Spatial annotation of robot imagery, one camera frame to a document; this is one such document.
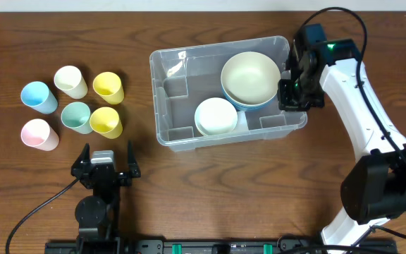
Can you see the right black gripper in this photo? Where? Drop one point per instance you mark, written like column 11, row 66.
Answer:
column 292, row 97

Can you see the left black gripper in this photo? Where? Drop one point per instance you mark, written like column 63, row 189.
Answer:
column 122, row 176

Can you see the dark blue bowl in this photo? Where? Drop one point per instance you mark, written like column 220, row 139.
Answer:
column 232, row 100
column 240, row 107

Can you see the yellow cup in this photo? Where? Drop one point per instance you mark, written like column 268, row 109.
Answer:
column 109, row 87
column 106, row 122

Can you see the large beige bowl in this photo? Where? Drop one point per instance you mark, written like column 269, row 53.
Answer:
column 250, row 79

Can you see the white bowl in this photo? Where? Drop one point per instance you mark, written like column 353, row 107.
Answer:
column 215, row 111

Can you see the light grey bowl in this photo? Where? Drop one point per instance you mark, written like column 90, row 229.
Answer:
column 215, row 130

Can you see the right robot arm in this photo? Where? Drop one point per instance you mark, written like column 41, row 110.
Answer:
column 374, row 192

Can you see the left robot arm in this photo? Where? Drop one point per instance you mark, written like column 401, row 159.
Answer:
column 97, row 214

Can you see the clear plastic storage container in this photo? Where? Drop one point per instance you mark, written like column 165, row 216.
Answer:
column 184, row 77

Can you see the mint green cup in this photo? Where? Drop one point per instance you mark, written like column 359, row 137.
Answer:
column 76, row 116

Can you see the pink cup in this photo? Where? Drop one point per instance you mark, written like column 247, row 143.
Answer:
column 37, row 133

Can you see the cream white cup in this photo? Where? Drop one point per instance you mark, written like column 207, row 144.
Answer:
column 69, row 80

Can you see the light blue cup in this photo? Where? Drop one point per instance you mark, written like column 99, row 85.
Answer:
column 39, row 97

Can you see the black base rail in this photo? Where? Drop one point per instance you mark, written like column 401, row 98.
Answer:
column 282, row 245

